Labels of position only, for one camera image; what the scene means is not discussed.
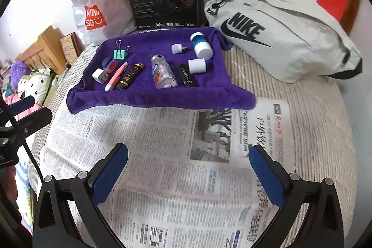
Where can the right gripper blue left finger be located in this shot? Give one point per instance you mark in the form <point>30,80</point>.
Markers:
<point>106,172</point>

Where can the newspaper sheet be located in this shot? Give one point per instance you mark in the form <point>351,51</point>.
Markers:
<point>188,180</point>

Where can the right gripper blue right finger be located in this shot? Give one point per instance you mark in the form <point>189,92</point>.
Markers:
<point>268,173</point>

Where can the black and gold tube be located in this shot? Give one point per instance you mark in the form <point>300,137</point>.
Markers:
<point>130,76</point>

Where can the patterned book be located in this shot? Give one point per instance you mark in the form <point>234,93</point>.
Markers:
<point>72,47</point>

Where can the mint green binder clip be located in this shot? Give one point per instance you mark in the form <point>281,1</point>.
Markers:
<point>120,53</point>

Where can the blue and white bottle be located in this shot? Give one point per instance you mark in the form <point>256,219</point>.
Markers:
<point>202,48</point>

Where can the grey Nike waist bag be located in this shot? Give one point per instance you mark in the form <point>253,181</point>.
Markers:
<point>288,38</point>

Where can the purple towel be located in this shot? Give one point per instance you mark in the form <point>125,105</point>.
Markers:
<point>215,90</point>

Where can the purple plush toy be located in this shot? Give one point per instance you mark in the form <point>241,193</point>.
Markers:
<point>18,70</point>

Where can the small translucent white cap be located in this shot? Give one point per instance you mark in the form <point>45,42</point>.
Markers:
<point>178,48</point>

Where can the clear candy bottle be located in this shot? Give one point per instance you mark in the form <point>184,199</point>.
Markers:
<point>162,73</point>

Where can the pink and grey pen tube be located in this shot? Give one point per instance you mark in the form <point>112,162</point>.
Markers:
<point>116,77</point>

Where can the floral pillow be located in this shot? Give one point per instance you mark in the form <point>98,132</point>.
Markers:
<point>36,85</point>

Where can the blue and pink jar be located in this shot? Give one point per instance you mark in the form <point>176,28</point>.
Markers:
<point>108,64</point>

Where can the pink patterned blanket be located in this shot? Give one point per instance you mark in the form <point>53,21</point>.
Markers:
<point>24,189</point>

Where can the white USB charger plug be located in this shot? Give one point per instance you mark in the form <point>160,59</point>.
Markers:
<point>100,76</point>

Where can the white Miniso plastic bag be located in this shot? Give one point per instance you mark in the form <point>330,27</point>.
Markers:
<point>99,20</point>

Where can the small white cylinder cap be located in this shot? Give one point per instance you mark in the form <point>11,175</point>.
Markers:
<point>197,66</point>

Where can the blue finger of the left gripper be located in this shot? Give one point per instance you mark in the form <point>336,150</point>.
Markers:
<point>30,124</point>
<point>22,105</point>

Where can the black Horizon stick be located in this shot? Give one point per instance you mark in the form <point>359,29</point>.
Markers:
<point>187,78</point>

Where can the striped grey bed sheet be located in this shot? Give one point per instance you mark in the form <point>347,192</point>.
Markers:
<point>321,131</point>

